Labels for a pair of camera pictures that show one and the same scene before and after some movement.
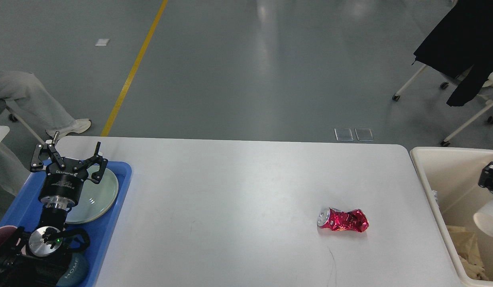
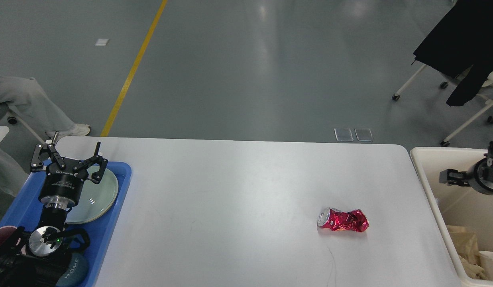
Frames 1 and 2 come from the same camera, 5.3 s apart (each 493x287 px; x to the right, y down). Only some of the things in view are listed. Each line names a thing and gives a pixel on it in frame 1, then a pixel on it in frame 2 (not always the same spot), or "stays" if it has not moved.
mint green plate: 95,199 stays
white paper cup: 488,218 → 491,262
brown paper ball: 474,271 stays
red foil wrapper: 338,220 stays
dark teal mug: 75,273 stays
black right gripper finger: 486,178 → 453,176
